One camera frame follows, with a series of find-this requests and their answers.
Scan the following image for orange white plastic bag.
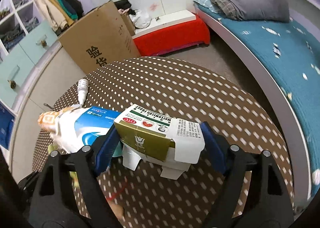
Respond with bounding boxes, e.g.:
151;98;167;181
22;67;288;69
37;107;83;153

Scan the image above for blue white carton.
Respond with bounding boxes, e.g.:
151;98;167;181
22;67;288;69
73;106;121;157

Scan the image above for white medicine box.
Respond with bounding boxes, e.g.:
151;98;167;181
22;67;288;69
114;104;205;180

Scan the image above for green artificial leaves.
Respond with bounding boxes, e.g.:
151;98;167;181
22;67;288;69
47;143;79;187

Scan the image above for blue shopping bag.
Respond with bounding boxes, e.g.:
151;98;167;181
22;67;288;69
0;105;15;150

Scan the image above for small white bottle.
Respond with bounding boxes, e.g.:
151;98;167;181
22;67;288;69
78;79;89;106

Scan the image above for low grey cabinet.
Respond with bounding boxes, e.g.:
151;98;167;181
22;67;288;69
9;42;85;182

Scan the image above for teal candy print mattress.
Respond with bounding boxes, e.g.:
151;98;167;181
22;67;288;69
194;0;319;201

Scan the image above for large cardboard box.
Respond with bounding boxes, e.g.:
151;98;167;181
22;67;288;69
59;1;140;74

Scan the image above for hanging clothes row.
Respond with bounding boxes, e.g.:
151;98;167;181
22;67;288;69
34;0;84;35

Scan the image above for red covered bench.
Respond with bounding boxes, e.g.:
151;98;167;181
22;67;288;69
133;15;210;56

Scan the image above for grey folded quilt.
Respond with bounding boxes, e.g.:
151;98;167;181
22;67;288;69
210;0;290;23

